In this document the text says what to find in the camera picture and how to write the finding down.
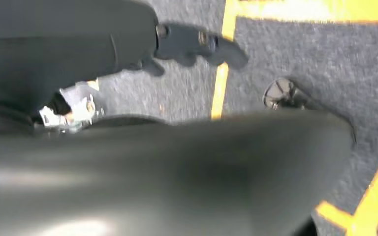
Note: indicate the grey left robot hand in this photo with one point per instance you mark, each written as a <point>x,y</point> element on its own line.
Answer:
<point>45,49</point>

